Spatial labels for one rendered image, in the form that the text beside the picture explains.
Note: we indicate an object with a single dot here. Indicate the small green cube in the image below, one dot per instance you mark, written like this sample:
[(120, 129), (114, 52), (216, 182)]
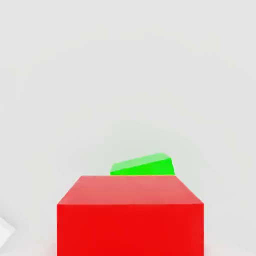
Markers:
[(148, 167)]

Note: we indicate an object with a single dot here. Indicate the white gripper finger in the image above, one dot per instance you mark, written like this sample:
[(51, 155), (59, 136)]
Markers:
[(4, 231)]

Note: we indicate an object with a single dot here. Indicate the small red cube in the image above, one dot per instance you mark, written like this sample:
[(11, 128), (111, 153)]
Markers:
[(130, 224)]

